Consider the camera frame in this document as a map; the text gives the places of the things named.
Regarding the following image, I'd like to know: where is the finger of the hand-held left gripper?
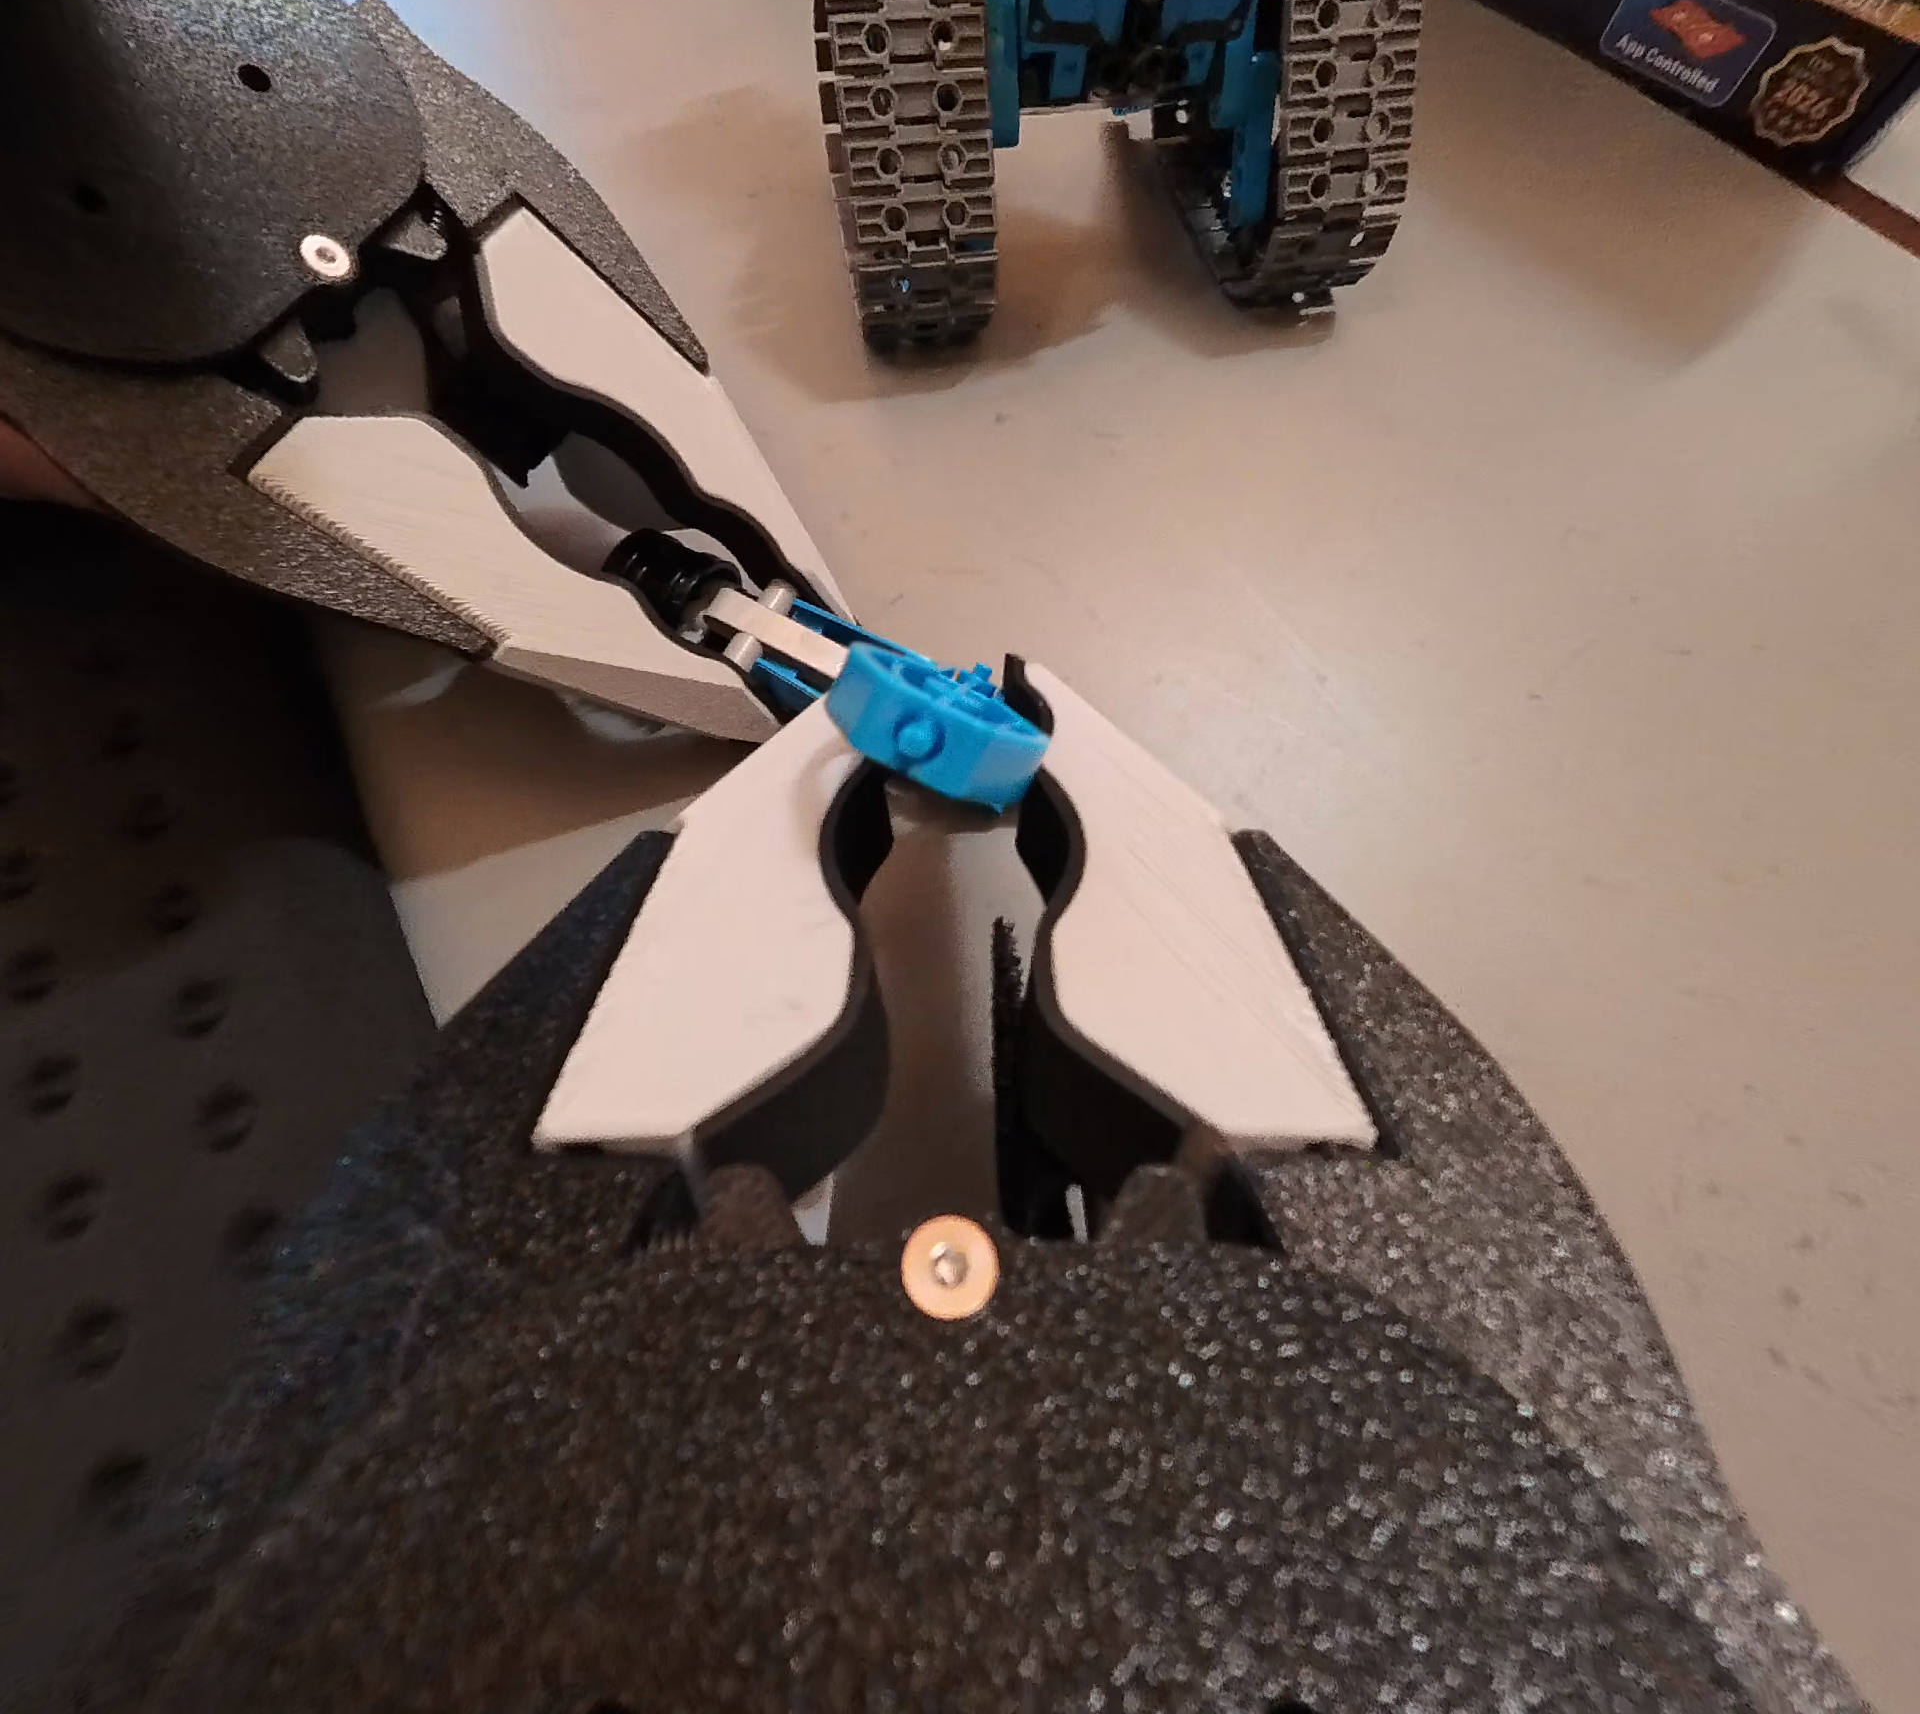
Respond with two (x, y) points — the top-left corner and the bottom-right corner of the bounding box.
(450, 196), (860, 629)
(244, 413), (786, 749)

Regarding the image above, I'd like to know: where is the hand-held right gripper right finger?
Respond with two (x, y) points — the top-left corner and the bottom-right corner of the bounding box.
(1001, 652), (1380, 1236)

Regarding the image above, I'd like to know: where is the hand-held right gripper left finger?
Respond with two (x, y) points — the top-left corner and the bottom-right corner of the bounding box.
(531, 700), (894, 1206)

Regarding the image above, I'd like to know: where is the blue grey brick assembly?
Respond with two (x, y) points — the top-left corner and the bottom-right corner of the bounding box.
(599, 528), (902, 726)

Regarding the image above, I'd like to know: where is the blue round brick piece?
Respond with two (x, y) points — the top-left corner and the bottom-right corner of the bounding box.
(822, 647), (1052, 805)

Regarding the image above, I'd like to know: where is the white desk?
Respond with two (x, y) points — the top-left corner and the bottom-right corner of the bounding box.
(150, 0), (1920, 1714)

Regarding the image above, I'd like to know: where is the black dimpled mat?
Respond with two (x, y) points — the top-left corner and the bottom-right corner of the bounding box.
(0, 499), (451, 1714)

